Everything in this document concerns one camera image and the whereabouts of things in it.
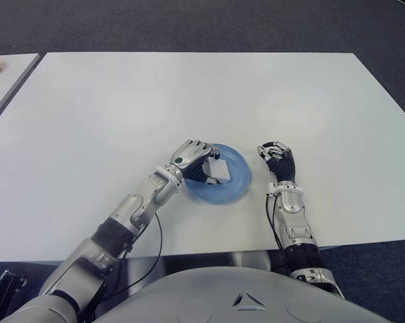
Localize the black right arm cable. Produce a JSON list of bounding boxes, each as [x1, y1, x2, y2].
[[265, 193, 287, 252]]

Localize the grey robot torso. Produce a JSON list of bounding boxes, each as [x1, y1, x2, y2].
[[94, 265, 388, 323]]

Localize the grey robot lower body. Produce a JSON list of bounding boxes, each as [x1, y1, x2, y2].
[[229, 250, 272, 270]]

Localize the blue round plate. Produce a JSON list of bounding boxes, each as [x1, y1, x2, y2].
[[185, 143, 252, 205]]

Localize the black metal stand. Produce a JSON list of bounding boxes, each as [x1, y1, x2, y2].
[[0, 268, 28, 323]]

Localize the robot right hand black silver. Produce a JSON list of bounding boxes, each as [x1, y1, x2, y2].
[[256, 139, 296, 184]]

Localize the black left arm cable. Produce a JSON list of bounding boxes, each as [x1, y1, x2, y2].
[[101, 212, 163, 299]]

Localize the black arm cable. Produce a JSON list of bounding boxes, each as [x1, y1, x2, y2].
[[101, 212, 163, 299], [265, 193, 287, 252]]

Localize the robot left hand black silver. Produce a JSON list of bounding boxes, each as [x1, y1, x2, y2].
[[170, 139, 221, 186]]

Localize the white charger block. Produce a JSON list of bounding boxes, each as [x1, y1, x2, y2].
[[202, 157, 231, 182]]

